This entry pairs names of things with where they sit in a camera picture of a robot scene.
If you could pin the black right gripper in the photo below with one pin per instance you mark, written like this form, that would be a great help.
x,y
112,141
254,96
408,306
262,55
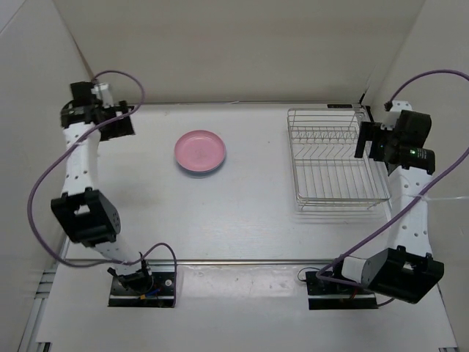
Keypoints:
x,y
366,133

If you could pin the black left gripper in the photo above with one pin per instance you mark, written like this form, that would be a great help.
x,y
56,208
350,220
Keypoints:
x,y
122,127

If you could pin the pink plastic plate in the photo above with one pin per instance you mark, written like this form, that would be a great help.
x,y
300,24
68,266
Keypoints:
x,y
199,150

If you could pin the blue plastic plate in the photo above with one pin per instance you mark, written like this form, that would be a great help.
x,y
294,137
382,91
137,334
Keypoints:
x,y
203,174

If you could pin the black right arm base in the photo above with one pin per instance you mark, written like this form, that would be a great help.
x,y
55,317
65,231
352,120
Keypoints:
x,y
324,295

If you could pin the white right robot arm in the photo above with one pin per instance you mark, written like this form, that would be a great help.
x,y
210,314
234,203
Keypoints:
x,y
405,270

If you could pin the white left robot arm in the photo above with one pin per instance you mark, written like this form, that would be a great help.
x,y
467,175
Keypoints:
x,y
85,214

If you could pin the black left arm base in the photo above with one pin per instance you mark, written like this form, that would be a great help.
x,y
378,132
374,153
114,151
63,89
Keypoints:
x,y
157,288

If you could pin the white zip tie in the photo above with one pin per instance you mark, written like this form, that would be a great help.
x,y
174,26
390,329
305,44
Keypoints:
x,y
437,199

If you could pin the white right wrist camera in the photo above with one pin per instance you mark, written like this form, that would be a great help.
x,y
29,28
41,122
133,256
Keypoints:
x,y
391,113

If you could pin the metal wire dish rack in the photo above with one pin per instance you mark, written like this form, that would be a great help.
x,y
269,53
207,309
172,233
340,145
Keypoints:
x,y
326,174

